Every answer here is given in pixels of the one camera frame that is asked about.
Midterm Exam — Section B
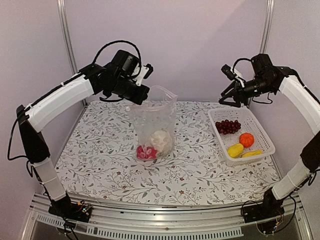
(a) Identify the orange pumpkin toy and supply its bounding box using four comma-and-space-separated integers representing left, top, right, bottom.
239, 132, 255, 148

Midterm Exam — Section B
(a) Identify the yellow banana toy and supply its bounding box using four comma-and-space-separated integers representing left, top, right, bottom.
241, 150, 263, 158

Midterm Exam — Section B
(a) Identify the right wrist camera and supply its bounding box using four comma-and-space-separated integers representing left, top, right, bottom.
221, 64, 246, 88

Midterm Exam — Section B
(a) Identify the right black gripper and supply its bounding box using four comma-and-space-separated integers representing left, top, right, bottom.
219, 76, 275, 107

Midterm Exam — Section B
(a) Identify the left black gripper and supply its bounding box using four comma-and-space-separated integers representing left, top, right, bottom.
106, 75, 150, 105

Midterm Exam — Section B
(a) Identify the aluminium front rail frame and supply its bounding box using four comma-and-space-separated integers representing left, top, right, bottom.
21, 193, 315, 240

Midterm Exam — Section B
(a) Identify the white cauliflower toy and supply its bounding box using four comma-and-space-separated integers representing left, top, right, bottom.
149, 130, 174, 156

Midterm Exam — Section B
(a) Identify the floral patterned table mat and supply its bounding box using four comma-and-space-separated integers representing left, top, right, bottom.
55, 101, 279, 205

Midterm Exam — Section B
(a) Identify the left black looped cable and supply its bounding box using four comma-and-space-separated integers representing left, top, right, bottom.
92, 39, 142, 68

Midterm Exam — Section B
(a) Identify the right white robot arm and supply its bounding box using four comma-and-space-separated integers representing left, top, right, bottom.
219, 53, 320, 218

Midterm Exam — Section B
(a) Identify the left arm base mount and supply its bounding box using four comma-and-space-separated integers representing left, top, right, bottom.
48, 193, 93, 223

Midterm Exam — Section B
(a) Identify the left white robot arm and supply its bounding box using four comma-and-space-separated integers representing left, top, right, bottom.
17, 50, 153, 217

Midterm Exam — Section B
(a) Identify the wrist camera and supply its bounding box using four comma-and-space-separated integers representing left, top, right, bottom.
221, 64, 246, 88
132, 63, 154, 87

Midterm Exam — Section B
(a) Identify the white perforated plastic basket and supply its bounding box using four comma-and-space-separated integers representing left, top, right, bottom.
207, 107, 276, 167

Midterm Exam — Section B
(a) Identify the clear zip top bag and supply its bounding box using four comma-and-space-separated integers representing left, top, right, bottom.
126, 85, 178, 161

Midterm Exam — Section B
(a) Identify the yellow lemon toy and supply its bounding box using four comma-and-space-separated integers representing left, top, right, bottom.
227, 143, 244, 158

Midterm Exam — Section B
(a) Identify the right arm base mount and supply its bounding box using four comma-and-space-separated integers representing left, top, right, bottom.
240, 188, 285, 235

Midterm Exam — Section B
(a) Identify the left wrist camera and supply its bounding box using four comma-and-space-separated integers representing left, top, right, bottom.
132, 63, 154, 87

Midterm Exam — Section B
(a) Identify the red bell pepper toy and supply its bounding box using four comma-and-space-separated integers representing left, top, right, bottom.
136, 145, 158, 161

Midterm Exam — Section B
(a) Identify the dark red grapes toy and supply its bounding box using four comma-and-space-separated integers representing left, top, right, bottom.
215, 119, 242, 135

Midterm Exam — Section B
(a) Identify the left aluminium corner post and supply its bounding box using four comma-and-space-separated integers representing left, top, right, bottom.
56, 0, 88, 107

